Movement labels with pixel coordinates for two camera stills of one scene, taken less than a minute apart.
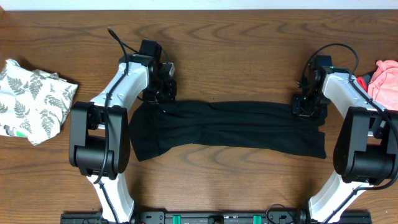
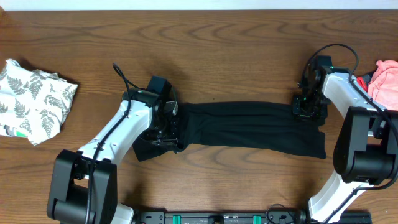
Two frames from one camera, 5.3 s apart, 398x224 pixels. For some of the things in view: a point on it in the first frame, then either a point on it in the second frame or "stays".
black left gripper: (168, 95) → (173, 137)
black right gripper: (298, 112) stays
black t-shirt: (259, 127) stays
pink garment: (383, 87) stays
